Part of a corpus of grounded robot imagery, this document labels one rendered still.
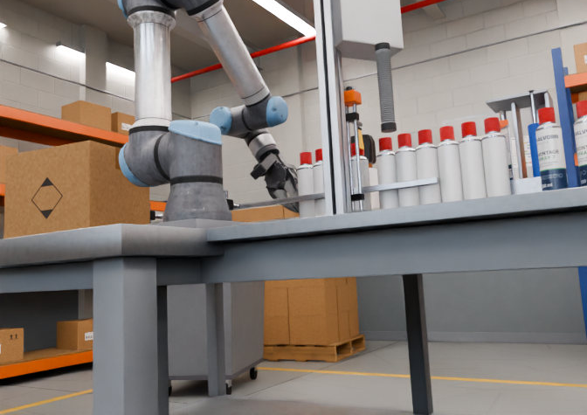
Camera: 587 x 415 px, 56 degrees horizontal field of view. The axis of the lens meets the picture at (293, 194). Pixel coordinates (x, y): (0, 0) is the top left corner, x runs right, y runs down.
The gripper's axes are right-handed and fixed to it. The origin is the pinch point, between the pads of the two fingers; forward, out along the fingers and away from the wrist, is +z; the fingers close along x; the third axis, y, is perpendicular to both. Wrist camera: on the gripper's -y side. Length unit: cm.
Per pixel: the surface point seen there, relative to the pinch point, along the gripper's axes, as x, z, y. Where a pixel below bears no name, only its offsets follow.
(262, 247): -20, 27, -61
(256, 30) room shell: 105, -379, 393
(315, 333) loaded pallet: 178, -23, 297
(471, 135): -48, 14, -1
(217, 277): -10, 26, -61
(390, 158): -29.7, 6.4, -1.4
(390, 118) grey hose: -37.1, 2.2, -10.7
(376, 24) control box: -47, -19, -10
